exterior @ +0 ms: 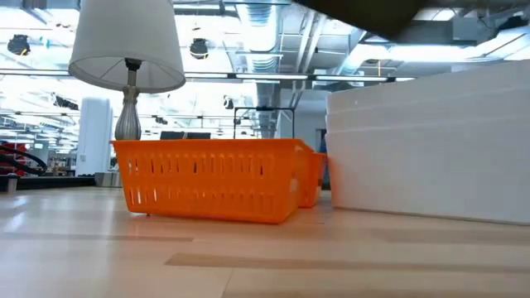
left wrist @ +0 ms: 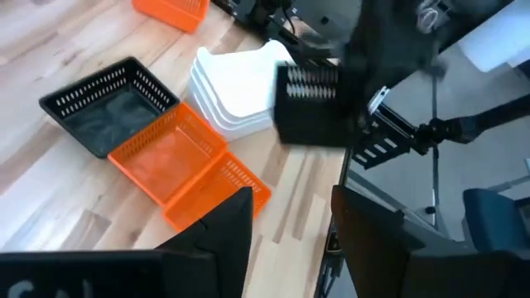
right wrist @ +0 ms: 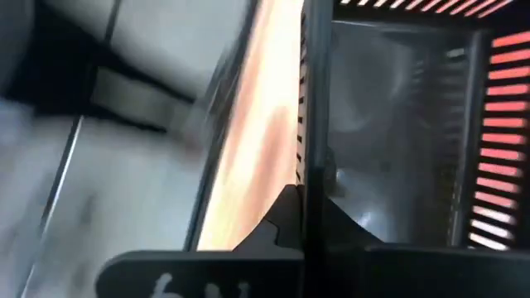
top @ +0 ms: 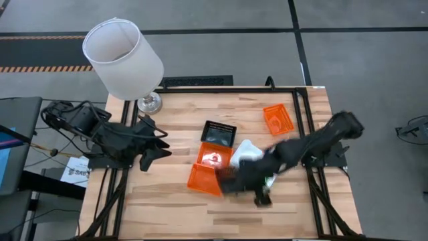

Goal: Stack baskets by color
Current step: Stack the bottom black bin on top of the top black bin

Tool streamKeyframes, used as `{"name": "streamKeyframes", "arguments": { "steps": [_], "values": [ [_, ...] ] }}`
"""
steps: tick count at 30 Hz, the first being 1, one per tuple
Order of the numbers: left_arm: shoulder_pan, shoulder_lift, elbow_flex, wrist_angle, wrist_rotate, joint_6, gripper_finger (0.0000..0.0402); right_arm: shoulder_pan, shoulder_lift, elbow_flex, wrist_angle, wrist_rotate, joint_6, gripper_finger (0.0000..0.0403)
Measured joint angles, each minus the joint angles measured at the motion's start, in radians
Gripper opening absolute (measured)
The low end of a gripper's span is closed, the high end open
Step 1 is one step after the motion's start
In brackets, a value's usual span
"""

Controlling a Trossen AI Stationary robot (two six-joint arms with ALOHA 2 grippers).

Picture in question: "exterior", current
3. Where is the white foam block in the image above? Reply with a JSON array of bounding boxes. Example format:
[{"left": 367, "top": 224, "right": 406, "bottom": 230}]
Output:
[{"left": 325, "top": 118, "right": 530, "bottom": 227}]

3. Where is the large orange plastic basket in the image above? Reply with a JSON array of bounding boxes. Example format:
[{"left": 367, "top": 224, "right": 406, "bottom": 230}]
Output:
[{"left": 110, "top": 138, "right": 315, "bottom": 225}]

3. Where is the black ceiling fixture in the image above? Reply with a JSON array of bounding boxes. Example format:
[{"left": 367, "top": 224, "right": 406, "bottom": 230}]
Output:
[
  {"left": 7, "top": 34, "right": 31, "bottom": 57},
  {"left": 189, "top": 37, "right": 210, "bottom": 60}
]

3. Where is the white plastic basket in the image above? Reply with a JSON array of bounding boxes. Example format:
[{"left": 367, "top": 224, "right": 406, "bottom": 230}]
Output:
[
  {"left": 325, "top": 60, "right": 530, "bottom": 121},
  {"left": 325, "top": 89, "right": 530, "bottom": 137}
]

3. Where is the white shade table lamp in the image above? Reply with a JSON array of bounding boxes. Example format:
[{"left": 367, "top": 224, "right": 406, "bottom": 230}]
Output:
[{"left": 68, "top": 0, "right": 187, "bottom": 142}]

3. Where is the small orange plastic basket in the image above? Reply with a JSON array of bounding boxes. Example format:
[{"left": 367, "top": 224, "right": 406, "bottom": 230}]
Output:
[{"left": 297, "top": 151, "right": 329, "bottom": 209}]

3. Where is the black cable loop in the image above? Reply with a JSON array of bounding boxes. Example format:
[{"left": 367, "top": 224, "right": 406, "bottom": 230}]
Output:
[{"left": 0, "top": 144, "right": 49, "bottom": 176}]

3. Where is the white pillar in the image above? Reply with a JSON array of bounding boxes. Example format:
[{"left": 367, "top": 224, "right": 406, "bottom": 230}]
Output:
[{"left": 75, "top": 97, "right": 114, "bottom": 177}]

